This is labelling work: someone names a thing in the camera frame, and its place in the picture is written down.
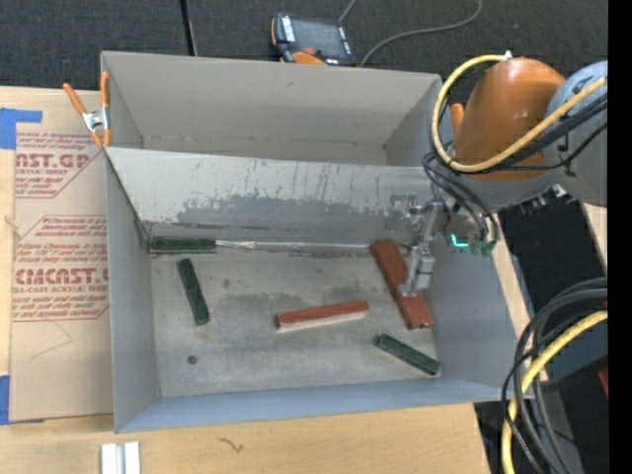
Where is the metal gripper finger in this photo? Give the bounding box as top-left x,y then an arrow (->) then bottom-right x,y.
384,192 -> 426,232
398,245 -> 437,298

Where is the red-brown flat block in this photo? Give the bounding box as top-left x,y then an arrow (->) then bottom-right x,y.
274,299 -> 371,335
369,240 -> 436,332

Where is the grey metal bin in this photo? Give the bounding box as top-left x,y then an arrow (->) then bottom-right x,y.
100,50 -> 537,435

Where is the brown cardboard board, red print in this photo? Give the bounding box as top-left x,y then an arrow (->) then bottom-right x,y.
0,85 -> 116,425

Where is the dark green flat block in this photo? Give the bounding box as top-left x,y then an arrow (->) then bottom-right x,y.
176,257 -> 211,327
374,333 -> 442,377
147,235 -> 218,256

